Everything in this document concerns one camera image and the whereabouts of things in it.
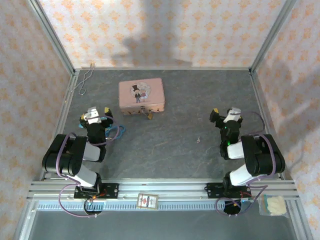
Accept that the pink tin box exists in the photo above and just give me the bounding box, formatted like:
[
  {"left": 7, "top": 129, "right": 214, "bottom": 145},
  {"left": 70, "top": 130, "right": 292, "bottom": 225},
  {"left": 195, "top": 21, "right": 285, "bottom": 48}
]
[{"left": 118, "top": 77, "right": 166, "bottom": 117}]

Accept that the plastic bag with white pieces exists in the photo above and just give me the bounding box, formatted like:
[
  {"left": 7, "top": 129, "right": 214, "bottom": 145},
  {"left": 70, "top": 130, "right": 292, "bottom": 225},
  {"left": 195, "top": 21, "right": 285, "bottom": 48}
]
[{"left": 258, "top": 194, "right": 287, "bottom": 217}]

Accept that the small card pack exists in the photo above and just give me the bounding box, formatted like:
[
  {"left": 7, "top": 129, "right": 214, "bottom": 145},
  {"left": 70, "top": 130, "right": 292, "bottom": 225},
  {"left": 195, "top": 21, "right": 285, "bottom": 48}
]
[{"left": 136, "top": 192, "right": 160, "bottom": 210}]

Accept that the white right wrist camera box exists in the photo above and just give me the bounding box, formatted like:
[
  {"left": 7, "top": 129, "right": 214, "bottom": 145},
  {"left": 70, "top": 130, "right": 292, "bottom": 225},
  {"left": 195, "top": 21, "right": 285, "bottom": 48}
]
[{"left": 223, "top": 106, "right": 242, "bottom": 124}]

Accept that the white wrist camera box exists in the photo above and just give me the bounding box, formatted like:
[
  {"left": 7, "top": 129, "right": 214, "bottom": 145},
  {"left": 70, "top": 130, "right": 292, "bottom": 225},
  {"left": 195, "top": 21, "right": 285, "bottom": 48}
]
[
  {"left": 83, "top": 106, "right": 103, "bottom": 125},
  {"left": 223, "top": 106, "right": 242, "bottom": 124}
]

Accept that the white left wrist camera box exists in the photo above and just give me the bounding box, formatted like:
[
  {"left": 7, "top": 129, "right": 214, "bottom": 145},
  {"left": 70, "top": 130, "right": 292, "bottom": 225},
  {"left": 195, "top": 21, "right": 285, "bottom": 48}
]
[{"left": 83, "top": 106, "right": 103, "bottom": 125}]

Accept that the blue cord loop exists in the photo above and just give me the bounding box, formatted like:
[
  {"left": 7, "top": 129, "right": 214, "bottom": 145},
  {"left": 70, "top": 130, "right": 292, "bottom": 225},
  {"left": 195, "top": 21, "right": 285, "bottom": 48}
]
[{"left": 104, "top": 124, "right": 127, "bottom": 141}]

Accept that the aluminium side rail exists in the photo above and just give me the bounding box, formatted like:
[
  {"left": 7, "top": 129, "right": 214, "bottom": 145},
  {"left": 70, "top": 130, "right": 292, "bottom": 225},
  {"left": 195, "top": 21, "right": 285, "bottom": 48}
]
[
  {"left": 249, "top": 69, "right": 286, "bottom": 181},
  {"left": 39, "top": 69, "right": 81, "bottom": 181}
]

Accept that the bent metal wire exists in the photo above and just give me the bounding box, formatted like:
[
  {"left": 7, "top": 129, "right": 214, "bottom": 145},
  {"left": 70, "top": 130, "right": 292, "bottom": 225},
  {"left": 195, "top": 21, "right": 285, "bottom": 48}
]
[{"left": 70, "top": 63, "right": 96, "bottom": 96}]

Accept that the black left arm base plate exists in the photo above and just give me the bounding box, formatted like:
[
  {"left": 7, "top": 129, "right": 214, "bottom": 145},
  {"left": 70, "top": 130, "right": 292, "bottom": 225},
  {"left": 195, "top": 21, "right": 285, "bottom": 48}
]
[{"left": 74, "top": 182, "right": 120, "bottom": 200}]

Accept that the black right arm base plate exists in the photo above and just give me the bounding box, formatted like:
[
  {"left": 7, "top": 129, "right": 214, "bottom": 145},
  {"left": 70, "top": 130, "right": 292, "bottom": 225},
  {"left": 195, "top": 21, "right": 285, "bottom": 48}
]
[{"left": 205, "top": 182, "right": 252, "bottom": 200}]

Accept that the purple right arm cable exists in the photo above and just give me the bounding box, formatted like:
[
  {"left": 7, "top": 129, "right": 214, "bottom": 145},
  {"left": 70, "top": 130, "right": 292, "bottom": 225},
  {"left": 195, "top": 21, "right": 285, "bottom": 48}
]
[{"left": 215, "top": 111, "right": 279, "bottom": 219}]

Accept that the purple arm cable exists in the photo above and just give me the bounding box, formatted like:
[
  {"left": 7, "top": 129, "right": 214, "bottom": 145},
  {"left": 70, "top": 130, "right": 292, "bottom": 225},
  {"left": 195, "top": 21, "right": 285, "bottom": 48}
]
[
  {"left": 215, "top": 111, "right": 279, "bottom": 219},
  {"left": 56, "top": 114, "right": 119, "bottom": 219}
]

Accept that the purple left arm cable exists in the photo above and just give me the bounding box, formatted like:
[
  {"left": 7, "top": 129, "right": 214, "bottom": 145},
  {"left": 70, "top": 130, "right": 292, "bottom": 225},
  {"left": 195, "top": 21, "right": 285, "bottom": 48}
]
[{"left": 56, "top": 114, "right": 119, "bottom": 219}]

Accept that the slotted grey cable duct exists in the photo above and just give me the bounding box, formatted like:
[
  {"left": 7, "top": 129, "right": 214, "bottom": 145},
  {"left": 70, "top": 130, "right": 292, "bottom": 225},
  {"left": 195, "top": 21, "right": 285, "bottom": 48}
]
[{"left": 36, "top": 201, "right": 251, "bottom": 211}]

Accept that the aluminium cross rail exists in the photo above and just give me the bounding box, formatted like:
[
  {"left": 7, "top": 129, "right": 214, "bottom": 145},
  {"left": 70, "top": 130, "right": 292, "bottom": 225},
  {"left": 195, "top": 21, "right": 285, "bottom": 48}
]
[{"left": 28, "top": 178, "right": 300, "bottom": 200}]

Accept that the aluminium corner post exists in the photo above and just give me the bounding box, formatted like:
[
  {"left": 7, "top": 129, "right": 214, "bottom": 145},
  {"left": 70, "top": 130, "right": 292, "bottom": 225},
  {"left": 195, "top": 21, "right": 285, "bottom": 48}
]
[
  {"left": 249, "top": 0, "right": 298, "bottom": 74},
  {"left": 26, "top": 0, "right": 76, "bottom": 75}
]

